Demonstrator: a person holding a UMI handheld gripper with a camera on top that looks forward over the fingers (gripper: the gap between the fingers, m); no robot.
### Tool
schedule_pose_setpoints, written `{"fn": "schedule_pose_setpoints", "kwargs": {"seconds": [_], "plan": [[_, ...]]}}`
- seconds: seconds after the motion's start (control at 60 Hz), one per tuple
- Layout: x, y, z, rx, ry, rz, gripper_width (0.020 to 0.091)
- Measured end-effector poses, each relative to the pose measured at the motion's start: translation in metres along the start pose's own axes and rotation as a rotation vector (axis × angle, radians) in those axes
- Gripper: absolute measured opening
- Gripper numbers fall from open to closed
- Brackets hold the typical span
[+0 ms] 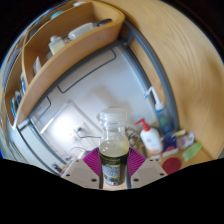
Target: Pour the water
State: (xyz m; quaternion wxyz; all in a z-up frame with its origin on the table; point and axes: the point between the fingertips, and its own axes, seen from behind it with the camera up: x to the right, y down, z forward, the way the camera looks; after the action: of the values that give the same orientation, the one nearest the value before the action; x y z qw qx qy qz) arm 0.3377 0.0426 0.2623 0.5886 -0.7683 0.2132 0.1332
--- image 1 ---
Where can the white and pink small packet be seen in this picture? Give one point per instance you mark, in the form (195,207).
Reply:
(186,140)

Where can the small green packet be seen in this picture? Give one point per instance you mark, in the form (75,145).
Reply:
(191,151)

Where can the white desk lamp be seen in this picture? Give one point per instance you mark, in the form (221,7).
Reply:
(55,118)

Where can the clear blue spray bottle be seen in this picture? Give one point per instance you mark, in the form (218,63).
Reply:
(163,116)

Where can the wooden shelf unit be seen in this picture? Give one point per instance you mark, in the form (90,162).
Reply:
(76,50)

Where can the grey metal desk frame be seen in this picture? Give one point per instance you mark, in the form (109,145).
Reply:
(151,68)

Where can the flat round red coaster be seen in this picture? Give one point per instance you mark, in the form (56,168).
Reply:
(171,165)

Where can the white pump bottle red nozzle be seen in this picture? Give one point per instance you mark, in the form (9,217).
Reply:
(151,140)

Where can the dark blue packet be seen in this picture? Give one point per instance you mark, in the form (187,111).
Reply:
(170,145)

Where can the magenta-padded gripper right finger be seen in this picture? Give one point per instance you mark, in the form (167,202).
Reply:
(146,171)

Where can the clear bottle with dark label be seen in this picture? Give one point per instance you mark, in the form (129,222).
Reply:
(113,156)

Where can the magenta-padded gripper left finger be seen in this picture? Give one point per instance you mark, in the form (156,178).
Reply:
(80,171)

